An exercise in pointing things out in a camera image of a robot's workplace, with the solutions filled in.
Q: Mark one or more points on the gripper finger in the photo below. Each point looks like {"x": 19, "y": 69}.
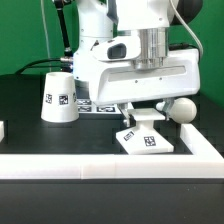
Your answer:
{"x": 168, "y": 104}
{"x": 123, "y": 108}

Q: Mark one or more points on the white marker sheet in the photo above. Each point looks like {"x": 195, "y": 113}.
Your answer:
{"x": 87, "y": 106}

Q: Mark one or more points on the white lamp base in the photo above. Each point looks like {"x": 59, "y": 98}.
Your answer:
{"x": 143, "y": 138}

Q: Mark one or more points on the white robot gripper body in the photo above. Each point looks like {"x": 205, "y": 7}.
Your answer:
{"x": 120, "y": 82}

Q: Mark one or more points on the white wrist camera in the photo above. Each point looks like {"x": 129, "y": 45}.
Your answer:
{"x": 118, "y": 49}

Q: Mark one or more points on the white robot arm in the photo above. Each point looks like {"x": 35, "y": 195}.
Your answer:
{"x": 150, "y": 20}

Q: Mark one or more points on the white lamp bulb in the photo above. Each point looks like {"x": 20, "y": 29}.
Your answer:
{"x": 183, "y": 111}

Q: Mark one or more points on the white lamp shade cone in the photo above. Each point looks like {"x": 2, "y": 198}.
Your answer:
{"x": 59, "y": 99}

